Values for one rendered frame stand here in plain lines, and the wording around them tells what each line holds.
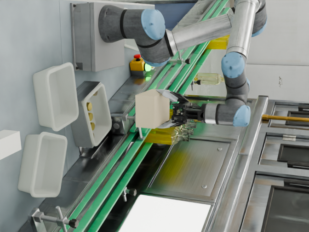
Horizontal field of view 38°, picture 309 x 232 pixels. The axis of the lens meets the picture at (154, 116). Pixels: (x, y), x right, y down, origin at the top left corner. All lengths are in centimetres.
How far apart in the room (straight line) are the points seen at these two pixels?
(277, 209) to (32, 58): 111
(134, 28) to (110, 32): 10
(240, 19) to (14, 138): 88
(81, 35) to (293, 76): 678
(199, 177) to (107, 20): 78
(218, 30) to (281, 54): 636
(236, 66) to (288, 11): 642
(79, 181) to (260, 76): 686
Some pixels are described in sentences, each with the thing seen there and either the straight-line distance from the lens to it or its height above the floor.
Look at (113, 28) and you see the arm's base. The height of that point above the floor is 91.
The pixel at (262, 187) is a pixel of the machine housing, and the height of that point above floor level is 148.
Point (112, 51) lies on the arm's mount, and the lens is 191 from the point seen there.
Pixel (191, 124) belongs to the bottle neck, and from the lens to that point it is 211.
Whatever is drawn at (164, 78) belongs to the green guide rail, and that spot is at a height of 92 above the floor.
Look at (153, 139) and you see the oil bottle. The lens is 206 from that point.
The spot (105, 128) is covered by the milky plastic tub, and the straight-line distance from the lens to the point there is 195.
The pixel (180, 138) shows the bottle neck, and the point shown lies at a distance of 202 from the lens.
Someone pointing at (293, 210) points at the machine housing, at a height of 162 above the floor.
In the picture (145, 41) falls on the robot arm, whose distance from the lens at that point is 178.
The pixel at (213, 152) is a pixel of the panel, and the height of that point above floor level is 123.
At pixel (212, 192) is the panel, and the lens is 190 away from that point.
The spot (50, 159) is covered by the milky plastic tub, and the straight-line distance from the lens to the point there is 171.
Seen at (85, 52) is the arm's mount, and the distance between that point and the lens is 180.
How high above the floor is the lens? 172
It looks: 21 degrees down
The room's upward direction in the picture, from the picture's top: 95 degrees clockwise
